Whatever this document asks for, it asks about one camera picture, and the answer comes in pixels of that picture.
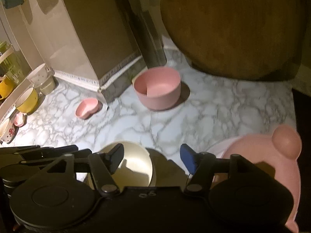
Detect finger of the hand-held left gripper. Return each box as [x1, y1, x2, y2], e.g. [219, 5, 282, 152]
[23, 145, 92, 164]
[0, 145, 54, 156]

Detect yellow mug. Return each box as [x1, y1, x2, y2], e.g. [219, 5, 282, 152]
[0, 76, 14, 100]

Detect green glass pitcher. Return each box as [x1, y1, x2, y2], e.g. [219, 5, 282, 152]
[0, 41, 25, 83]

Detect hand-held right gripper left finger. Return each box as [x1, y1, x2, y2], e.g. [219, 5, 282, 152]
[23, 143, 125, 197]

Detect cream bowl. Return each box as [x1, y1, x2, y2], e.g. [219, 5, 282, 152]
[83, 140, 157, 188]

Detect cleaver knife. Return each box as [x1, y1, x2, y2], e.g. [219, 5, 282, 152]
[110, 0, 167, 70]

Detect white dotted bowl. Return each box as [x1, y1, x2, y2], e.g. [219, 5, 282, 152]
[26, 63, 49, 88]

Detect small pink flower dish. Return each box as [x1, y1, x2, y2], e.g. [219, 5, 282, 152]
[14, 114, 27, 127]

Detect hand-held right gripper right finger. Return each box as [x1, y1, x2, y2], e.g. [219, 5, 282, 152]
[180, 144, 289, 196]

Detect grey cup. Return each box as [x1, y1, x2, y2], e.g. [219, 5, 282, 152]
[39, 74, 57, 96]

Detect round wooden cutting board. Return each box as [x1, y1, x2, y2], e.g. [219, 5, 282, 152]
[160, 0, 307, 82]

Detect white bowl with red mushroom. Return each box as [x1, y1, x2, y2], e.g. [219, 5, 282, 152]
[0, 118, 19, 143]

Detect pink bowl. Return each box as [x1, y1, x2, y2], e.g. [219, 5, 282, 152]
[133, 67, 181, 110]

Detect yellow bowl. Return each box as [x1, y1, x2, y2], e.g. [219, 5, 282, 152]
[15, 87, 39, 115]

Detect small pink heart dish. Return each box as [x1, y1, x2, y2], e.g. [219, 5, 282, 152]
[75, 97, 102, 120]

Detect white plate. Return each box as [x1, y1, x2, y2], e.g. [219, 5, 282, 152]
[206, 136, 243, 159]

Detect pink bear-shaped plate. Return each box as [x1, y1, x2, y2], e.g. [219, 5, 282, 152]
[220, 124, 302, 233]

